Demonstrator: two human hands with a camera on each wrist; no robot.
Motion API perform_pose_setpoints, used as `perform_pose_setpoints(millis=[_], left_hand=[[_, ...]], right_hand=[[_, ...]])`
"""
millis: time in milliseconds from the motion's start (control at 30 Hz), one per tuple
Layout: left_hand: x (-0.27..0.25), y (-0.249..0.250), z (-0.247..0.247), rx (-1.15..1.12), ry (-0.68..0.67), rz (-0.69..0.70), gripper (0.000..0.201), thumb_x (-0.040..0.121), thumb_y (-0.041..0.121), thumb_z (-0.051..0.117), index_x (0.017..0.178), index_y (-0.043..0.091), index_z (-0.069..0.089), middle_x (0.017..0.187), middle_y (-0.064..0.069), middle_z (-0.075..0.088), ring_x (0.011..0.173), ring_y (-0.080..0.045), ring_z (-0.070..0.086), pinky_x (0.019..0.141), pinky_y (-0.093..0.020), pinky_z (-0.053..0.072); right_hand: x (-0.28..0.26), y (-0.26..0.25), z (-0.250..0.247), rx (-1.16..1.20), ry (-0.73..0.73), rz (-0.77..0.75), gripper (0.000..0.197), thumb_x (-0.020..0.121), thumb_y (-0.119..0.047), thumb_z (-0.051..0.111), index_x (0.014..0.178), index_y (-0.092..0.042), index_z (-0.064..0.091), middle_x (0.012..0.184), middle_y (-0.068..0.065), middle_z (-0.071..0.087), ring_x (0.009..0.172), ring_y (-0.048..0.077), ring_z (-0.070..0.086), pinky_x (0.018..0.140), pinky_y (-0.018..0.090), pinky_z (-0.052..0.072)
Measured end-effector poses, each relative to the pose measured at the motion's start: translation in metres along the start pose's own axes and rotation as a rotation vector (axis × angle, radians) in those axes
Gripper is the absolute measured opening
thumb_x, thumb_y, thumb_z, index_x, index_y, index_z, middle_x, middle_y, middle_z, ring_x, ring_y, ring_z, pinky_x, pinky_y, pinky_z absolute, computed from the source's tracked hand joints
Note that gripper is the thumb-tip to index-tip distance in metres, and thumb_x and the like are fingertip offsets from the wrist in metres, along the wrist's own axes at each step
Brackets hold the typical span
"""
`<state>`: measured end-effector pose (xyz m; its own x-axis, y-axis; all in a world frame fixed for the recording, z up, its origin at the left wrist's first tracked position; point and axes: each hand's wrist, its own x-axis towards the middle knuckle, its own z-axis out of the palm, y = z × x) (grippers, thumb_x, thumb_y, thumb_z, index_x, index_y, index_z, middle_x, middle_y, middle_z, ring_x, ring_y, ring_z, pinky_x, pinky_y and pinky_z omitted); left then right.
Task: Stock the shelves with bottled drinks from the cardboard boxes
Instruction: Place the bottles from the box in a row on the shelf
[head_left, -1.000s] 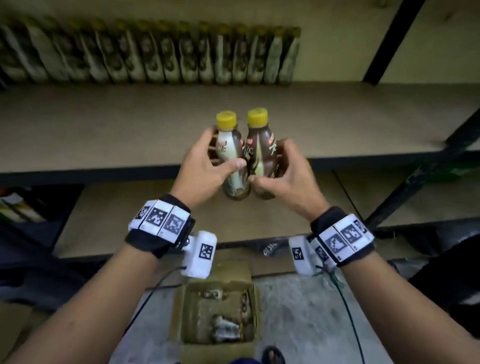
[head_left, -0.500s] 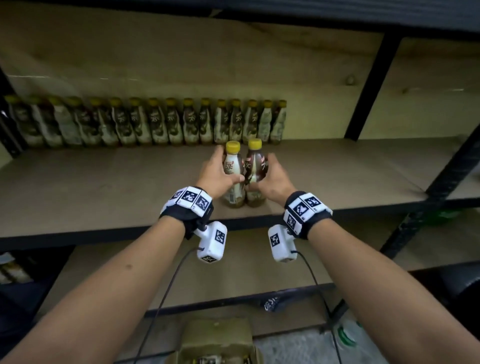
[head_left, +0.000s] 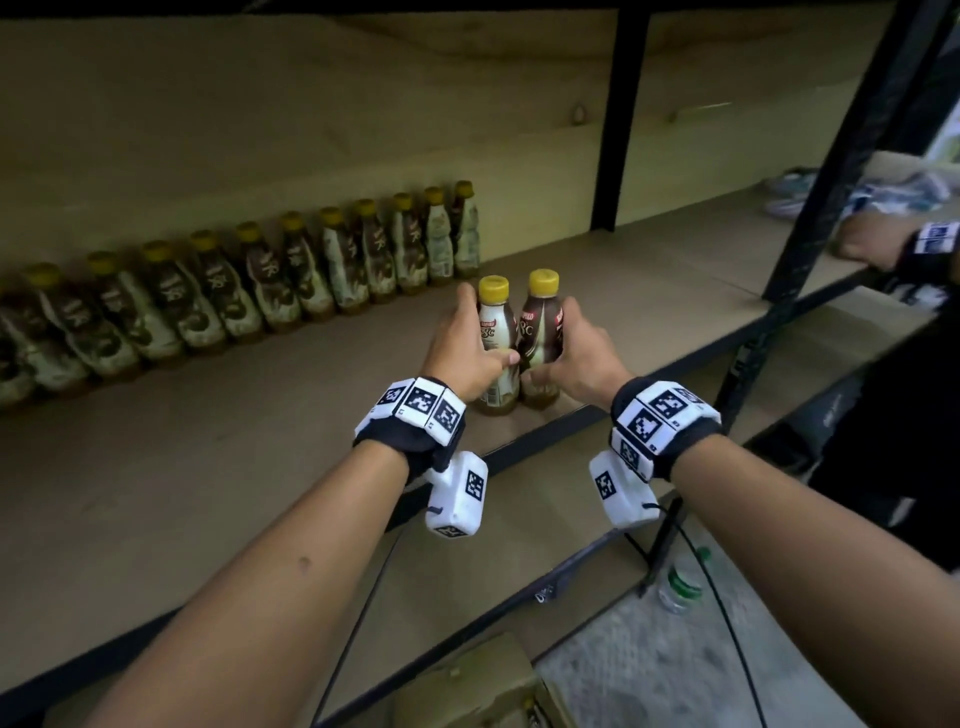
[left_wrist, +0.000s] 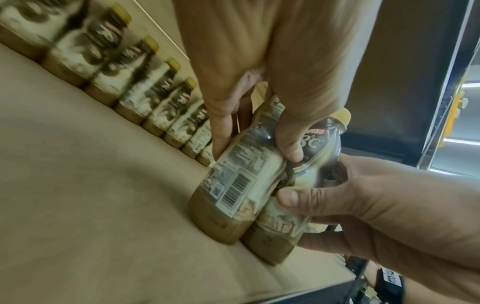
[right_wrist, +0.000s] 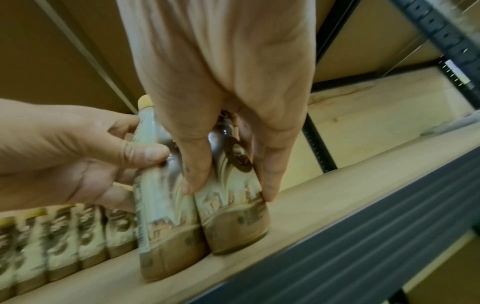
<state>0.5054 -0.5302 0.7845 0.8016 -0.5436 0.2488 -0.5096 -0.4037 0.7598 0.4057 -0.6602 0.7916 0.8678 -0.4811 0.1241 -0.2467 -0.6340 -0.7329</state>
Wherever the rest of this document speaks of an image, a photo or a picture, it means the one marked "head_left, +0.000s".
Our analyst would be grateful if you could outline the wooden shelf with black frame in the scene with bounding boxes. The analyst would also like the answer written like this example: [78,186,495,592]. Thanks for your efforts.
[0,0,960,728]

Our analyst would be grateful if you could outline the person's left forearm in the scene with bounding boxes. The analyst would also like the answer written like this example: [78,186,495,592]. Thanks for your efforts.
[86,440,410,728]

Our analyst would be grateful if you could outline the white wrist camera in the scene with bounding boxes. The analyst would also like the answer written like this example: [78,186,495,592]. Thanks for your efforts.
[423,451,489,540]
[588,448,663,530]

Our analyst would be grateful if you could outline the clear plastic bottle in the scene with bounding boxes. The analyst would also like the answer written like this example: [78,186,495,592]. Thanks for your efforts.
[658,547,712,616]

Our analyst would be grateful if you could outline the cardboard box of coffee bottles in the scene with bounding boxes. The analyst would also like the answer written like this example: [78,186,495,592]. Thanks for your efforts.
[389,633,579,728]

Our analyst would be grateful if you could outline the person's right hand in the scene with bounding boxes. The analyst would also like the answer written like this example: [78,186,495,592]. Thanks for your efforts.
[519,296,635,412]

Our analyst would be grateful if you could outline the yellow-capped drink bottle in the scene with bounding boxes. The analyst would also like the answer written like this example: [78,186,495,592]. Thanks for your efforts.
[515,268,565,410]
[473,275,521,416]

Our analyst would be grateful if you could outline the black camera cable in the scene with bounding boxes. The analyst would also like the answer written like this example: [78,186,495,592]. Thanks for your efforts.
[641,502,770,728]
[311,524,406,728]

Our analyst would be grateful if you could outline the bluish plastic packets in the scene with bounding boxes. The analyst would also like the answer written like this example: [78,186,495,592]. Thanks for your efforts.
[763,166,954,220]

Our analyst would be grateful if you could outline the row of coffee bottles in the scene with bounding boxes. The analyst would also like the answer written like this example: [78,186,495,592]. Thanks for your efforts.
[0,179,483,410]

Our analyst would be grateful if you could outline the person's left hand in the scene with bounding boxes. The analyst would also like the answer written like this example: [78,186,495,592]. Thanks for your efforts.
[419,283,521,405]

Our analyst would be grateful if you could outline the person's right forearm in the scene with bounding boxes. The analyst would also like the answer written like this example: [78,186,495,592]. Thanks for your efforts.
[671,434,960,728]

